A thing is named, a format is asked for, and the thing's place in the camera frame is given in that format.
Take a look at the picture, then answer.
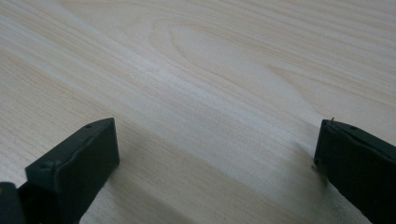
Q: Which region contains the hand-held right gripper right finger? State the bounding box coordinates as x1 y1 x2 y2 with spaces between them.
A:
313 119 396 224

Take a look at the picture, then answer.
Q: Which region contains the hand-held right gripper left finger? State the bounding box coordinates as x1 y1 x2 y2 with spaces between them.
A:
17 117 120 224

